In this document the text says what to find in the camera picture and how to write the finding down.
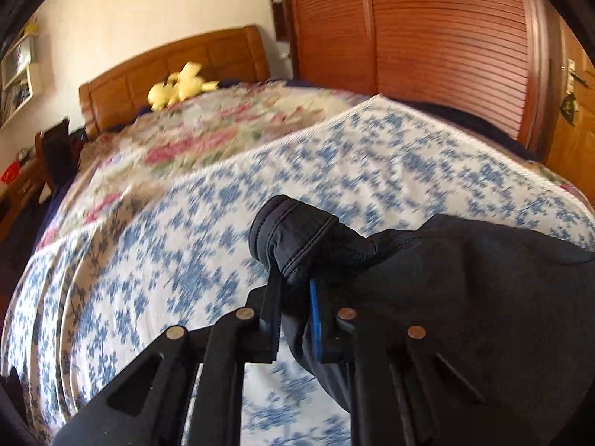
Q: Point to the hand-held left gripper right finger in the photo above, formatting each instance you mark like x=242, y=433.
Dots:
x=316, y=320

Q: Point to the wooden bed headboard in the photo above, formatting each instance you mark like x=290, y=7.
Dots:
x=139, y=74

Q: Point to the wooden door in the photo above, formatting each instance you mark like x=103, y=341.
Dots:
x=578, y=148

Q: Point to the wooden desk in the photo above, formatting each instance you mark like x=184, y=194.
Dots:
x=18, y=204

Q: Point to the yellow plush toy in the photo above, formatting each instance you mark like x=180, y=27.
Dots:
x=179, y=86

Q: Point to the red bowl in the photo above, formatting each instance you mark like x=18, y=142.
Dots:
x=9, y=174

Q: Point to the wooden bed with floral bedding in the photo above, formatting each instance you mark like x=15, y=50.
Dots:
x=232, y=186

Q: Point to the hanging door ornament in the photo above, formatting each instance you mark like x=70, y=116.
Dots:
x=568, y=108

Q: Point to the pink floral quilt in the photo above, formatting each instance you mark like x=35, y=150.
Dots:
x=209, y=125

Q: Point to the wooden louvred wardrobe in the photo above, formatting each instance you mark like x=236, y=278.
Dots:
x=418, y=32

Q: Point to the wooden chair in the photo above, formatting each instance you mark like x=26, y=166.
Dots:
x=56, y=153

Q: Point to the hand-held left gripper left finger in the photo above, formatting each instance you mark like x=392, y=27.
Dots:
x=260, y=330

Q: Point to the white wall shelf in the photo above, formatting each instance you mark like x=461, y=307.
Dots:
x=21, y=74

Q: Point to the black jacket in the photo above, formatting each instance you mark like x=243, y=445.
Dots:
x=465, y=265

